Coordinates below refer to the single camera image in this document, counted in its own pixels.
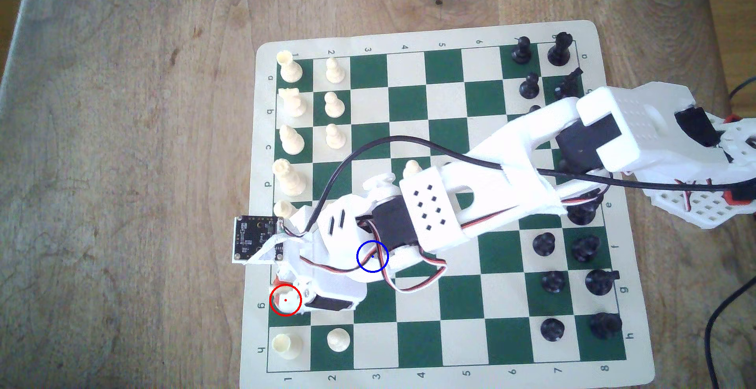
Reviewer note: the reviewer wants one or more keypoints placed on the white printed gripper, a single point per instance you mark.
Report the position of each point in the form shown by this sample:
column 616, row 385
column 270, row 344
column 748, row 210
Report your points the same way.
column 330, row 303

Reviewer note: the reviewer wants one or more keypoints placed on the white knight chess piece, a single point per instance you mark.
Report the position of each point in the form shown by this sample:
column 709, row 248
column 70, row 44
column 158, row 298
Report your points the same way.
column 292, row 104
column 286, row 300

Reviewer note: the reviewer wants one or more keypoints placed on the white printed robot arm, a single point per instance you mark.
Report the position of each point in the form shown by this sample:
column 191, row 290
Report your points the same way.
column 514, row 141

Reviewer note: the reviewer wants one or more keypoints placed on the white rook chess piece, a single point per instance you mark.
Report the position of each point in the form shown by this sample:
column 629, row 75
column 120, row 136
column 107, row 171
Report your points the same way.
column 289, row 67
column 287, row 346

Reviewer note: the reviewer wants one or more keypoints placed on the white pawn chess piece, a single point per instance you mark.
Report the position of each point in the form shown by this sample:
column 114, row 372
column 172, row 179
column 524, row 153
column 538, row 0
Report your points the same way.
column 334, row 71
column 338, row 340
column 335, row 105
column 335, row 137
column 411, row 168

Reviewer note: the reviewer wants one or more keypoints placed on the white queen chess piece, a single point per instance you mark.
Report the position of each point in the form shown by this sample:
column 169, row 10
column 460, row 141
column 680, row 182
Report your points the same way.
column 288, row 179

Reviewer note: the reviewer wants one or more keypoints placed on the white bishop chess piece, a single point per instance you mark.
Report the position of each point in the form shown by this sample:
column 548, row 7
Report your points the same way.
column 290, row 141

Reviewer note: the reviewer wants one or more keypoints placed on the green and cream chess mat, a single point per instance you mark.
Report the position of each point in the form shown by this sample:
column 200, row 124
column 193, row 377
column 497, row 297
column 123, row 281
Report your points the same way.
column 407, row 102

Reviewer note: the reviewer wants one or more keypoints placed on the black bishop chess piece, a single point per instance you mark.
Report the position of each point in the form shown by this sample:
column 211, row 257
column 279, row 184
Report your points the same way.
column 584, row 249

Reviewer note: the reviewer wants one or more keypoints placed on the black king chess piece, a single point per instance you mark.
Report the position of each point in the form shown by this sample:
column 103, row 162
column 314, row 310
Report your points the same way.
column 582, row 215

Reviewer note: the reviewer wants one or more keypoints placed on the black knight chess piece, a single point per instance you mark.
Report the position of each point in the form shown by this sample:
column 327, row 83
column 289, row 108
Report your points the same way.
column 569, row 83
column 599, row 282

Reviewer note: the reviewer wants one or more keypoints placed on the black rook chess piece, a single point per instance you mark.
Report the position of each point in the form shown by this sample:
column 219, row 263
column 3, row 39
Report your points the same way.
column 605, row 326
column 560, row 51

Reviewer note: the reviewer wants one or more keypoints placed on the black camera circuit board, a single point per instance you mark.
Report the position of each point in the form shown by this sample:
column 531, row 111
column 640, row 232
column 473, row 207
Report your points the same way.
column 255, row 236

